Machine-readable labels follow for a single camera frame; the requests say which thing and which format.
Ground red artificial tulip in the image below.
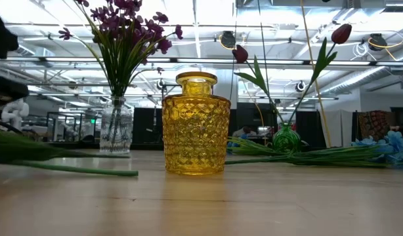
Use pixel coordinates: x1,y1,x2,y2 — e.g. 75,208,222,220
287,22,352,125
232,44,286,125

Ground white partition panel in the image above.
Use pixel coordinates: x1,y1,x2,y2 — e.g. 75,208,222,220
319,109,353,148

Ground silver ventilation duct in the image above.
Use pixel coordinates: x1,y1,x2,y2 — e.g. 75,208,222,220
16,31,54,58
316,65,392,98

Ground blue artificial flower bunch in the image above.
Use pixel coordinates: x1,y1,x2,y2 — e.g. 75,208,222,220
226,134,283,157
224,130,403,170

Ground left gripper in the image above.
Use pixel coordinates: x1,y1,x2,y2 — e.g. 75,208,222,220
0,77,29,108

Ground black partition panel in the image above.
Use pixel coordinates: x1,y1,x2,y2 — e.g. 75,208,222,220
132,107,163,145
295,109,327,148

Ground clear glass vase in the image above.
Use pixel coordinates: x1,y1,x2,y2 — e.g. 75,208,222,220
99,96,133,155

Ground patterned red tapestry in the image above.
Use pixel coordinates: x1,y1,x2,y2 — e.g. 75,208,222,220
357,110,394,140

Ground green flower stems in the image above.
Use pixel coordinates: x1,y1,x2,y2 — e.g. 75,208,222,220
11,160,139,178
0,126,131,165

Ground long ceiling light rail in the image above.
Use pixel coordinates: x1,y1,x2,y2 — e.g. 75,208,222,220
0,55,403,68

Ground yellow glass vase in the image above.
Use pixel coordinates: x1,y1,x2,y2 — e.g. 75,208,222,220
161,71,232,176

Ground white robot figure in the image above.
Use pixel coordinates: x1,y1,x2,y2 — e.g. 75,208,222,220
1,98,30,132

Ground yellow hanging cable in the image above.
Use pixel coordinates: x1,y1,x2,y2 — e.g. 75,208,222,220
301,0,333,148

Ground green glass vase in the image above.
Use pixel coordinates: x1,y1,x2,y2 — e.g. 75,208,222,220
271,123,303,155

